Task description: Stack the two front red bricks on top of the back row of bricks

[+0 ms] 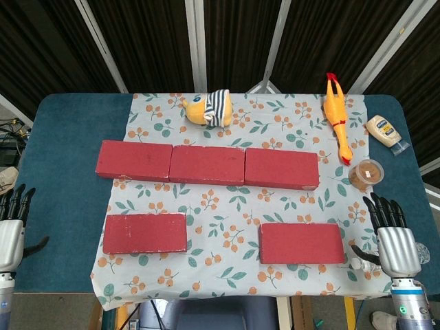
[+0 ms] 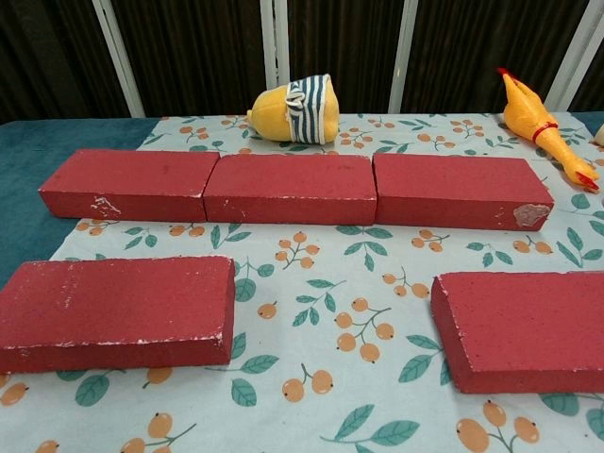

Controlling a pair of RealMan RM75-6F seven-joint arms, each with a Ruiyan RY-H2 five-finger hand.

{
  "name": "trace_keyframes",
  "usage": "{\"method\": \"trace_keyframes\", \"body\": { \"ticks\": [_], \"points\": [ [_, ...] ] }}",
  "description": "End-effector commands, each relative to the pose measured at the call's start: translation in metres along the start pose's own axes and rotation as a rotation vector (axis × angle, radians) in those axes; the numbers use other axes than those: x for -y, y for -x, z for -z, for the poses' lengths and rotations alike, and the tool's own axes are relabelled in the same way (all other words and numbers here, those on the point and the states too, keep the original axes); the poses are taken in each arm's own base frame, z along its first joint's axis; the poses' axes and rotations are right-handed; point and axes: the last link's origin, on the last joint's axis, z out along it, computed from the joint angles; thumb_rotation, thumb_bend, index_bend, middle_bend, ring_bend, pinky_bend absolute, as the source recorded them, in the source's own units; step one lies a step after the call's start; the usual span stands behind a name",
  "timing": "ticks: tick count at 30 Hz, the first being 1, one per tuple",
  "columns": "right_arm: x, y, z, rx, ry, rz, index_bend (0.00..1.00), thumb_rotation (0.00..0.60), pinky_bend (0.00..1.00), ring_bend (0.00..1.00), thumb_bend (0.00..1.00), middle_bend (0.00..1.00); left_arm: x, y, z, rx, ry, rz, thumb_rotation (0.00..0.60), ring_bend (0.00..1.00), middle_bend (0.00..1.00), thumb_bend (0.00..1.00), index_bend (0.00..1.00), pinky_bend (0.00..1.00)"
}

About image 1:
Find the white tripod stand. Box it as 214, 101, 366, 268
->
246, 70, 285, 94

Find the clear plastic bottle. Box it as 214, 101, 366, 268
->
350, 240, 432, 273

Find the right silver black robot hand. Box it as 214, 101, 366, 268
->
350, 192, 422, 278

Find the floral print tablecloth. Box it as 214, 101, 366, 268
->
89, 91, 388, 312

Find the round clear snack container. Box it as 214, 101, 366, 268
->
347, 159, 384, 190

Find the mayonnaise squeeze bottle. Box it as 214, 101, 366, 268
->
364, 114, 402, 149

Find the yellow rubber chicken toy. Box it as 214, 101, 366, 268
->
322, 71, 354, 166

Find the yellow plush toy striped hat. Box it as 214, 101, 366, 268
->
181, 89, 234, 129

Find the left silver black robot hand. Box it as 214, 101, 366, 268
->
0, 184, 50, 274

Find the red brick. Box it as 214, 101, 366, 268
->
95, 140, 174, 182
102, 212, 188, 256
168, 144, 246, 186
243, 148, 320, 191
258, 222, 346, 265

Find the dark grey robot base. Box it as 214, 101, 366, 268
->
139, 296, 278, 330

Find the white screen frame post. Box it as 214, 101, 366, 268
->
184, 0, 211, 93
346, 0, 427, 94
74, 0, 130, 94
264, 0, 293, 75

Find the beige shoe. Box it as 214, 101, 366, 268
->
0, 166, 19, 195
371, 311, 399, 330

